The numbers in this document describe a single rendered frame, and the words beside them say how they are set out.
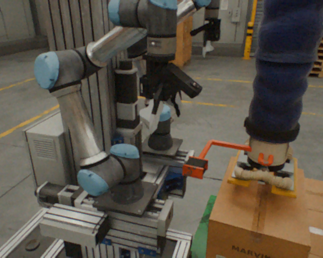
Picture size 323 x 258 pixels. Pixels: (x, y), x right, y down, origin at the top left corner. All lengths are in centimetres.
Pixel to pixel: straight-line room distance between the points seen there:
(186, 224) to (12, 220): 156
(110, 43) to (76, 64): 15
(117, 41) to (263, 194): 100
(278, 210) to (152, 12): 105
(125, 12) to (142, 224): 86
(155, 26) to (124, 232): 93
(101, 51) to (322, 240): 160
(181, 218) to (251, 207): 139
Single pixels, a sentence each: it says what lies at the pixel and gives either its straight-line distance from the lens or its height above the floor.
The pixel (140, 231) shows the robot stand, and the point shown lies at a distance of 132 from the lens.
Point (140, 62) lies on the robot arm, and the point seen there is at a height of 150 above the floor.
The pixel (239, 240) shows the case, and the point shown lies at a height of 87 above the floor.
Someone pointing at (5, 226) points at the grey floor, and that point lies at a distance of 300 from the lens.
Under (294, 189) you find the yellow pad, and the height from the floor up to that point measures 107.
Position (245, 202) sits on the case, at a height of 94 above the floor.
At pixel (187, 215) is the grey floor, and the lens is 277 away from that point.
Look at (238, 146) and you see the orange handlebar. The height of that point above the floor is 119.
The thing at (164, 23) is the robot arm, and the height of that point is 176.
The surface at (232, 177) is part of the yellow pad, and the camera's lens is 137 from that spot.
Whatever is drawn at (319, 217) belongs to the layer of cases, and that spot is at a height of 54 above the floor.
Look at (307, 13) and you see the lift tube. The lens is 119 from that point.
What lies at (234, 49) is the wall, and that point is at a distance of 1063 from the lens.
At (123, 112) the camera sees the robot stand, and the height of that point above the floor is 134.
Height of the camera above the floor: 182
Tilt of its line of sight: 25 degrees down
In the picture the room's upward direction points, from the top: straight up
